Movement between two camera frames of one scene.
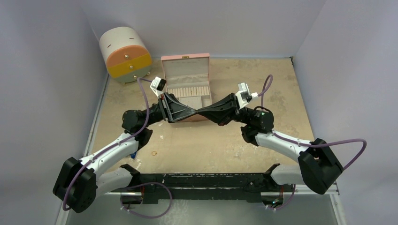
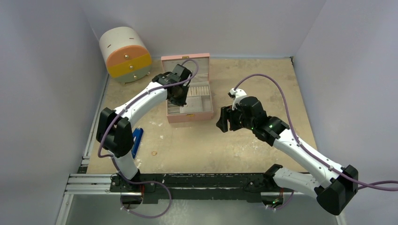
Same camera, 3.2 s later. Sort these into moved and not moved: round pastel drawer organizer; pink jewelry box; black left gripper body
Moved: black left gripper body
Not moved: pink jewelry box; round pastel drawer organizer
